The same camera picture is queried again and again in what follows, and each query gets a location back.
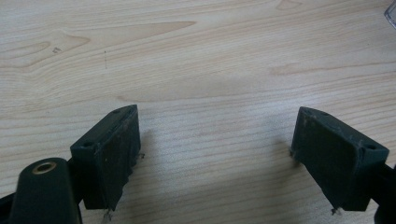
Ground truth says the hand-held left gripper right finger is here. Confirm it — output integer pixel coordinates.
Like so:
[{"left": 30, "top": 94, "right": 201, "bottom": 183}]
[{"left": 290, "top": 105, "right": 390, "bottom": 213}]

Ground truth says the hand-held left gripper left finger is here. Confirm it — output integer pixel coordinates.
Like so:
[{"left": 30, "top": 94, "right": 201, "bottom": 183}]
[{"left": 69, "top": 104, "right": 142, "bottom": 212}]

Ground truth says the clear plastic container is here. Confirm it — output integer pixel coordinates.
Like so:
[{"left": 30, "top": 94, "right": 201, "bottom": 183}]
[{"left": 383, "top": 0, "right": 396, "bottom": 31}]

